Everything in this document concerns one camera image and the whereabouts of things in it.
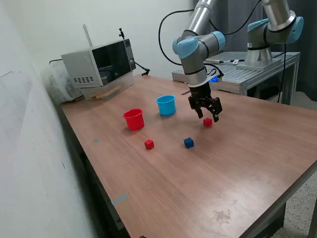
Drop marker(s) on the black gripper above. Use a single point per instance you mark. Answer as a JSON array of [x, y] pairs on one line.
[[199, 91]]

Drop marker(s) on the small red cube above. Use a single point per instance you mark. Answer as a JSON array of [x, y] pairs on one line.
[[149, 144], [207, 123]]

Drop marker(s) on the small blue cube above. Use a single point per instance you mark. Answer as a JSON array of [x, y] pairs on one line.
[[188, 143]]

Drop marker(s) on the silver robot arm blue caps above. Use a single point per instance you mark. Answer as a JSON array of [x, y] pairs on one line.
[[195, 64]]

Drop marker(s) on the dark flat strip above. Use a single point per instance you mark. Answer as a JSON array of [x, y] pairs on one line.
[[185, 93]]

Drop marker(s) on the blue plastic cup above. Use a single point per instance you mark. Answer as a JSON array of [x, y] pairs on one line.
[[166, 109]]

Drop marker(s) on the aluminium profile robot table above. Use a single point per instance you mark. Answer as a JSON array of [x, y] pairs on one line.
[[235, 74]]

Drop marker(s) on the white warning label tag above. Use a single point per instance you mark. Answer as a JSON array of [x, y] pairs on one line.
[[236, 62]]

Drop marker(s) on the dark grey curtain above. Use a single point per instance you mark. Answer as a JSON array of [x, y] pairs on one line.
[[235, 42]]

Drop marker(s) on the wooden sticks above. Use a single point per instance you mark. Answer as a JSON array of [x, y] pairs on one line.
[[99, 96]]

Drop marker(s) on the silver microwave oven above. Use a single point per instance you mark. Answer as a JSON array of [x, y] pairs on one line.
[[81, 67]]

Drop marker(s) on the thin white rod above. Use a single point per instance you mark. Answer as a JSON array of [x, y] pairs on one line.
[[87, 34]]

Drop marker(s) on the clear plastic bag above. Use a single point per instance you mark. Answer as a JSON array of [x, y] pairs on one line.
[[57, 86]]

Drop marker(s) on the aluminium robot mount plate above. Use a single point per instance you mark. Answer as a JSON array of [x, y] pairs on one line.
[[250, 66]]

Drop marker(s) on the small black camera mount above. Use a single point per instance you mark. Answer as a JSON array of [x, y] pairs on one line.
[[121, 33]]

